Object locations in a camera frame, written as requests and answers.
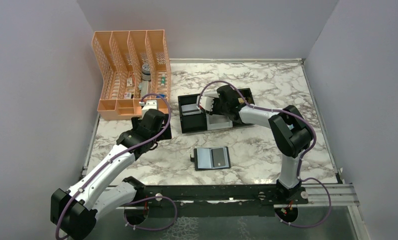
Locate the black leather card holder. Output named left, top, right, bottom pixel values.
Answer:
left=189, top=146, right=232, bottom=172

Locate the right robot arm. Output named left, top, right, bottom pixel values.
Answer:
left=211, top=85, right=315, bottom=204

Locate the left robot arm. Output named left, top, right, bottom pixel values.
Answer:
left=50, top=109, right=171, bottom=240

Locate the white middle card bin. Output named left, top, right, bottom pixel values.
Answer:
left=205, top=114, right=233, bottom=131

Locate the black left card bin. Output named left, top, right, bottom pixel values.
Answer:
left=177, top=93, right=207, bottom=134

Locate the silver card in left bin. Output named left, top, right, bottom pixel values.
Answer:
left=181, top=103, right=202, bottom=116

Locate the red white small box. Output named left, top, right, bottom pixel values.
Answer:
left=123, top=92, right=133, bottom=99

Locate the grey flat box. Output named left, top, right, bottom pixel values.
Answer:
left=139, top=80, right=151, bottom=97

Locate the green white small tube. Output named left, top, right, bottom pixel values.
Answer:
left=160, top=74, right=166, bottom=87

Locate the peach plastic file organizer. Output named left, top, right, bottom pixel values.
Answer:
left=91, top=29, right=172, bottom=121

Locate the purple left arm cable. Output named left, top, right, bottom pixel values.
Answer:
left=54, top=93, right=179, bottom=240

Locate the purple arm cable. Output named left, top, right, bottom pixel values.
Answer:
left=54, top=93, right=179, bottom=240
left=196, top=80, right=332, bottom=229

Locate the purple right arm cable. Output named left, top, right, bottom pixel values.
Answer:
left=196, top=80, right=332, bottom=229

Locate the black mounting rail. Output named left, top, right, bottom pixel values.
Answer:
left=134, top=184, right=309, bottom=217

